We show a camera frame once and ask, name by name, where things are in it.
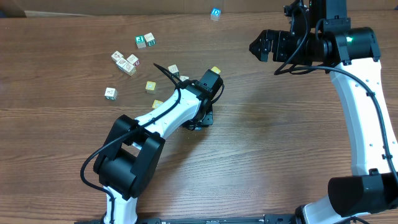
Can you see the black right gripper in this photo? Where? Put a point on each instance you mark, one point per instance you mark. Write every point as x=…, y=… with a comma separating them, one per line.
x=279, y=40

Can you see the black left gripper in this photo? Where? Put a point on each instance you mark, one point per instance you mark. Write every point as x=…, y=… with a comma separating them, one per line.
x=208, y=118

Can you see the green-sided number five block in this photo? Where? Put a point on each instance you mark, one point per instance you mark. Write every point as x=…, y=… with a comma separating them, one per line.
x=174, y=70

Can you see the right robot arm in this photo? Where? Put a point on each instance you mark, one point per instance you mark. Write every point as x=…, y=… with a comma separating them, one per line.
x=351, y=57

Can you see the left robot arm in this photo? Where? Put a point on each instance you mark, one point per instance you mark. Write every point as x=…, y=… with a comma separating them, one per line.
x=129, y=156

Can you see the red-sided wooden block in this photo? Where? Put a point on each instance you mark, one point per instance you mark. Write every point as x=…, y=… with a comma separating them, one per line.
x=183, y=78

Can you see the yellow-top tilted wooden block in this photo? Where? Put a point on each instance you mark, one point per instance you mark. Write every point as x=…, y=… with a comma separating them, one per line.
x=216, y=70

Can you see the yellow number two block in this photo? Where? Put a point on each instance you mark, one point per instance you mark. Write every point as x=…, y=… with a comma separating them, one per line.
x=156, y=104

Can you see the blue-top wooden block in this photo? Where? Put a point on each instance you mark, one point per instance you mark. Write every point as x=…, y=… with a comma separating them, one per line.
x=215, y=14

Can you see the yellow umbrella wooden block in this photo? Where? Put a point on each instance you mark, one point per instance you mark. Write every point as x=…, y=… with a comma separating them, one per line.
x=151, y=87

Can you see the yellow-sided picture wooden block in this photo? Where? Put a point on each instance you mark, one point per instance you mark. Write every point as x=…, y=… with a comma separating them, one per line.
x=129, y=69

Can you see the red U wooden block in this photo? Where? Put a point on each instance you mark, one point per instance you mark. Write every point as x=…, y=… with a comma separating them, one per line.
x=133, y=60

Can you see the green R wooden block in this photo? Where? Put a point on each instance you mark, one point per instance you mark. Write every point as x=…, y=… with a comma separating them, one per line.
x=149, y=39

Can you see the teal-sided picture wooden block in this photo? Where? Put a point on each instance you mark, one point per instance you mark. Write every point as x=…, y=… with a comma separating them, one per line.
x=110, y=93

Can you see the green letter wooden block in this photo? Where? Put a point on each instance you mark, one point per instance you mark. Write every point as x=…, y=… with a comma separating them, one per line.
x=140, y=41

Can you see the small plain wooden block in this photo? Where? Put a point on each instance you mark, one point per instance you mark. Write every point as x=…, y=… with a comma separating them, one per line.
x=117, y=56

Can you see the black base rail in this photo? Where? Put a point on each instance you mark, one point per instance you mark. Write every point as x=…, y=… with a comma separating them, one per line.
x=266, y=219

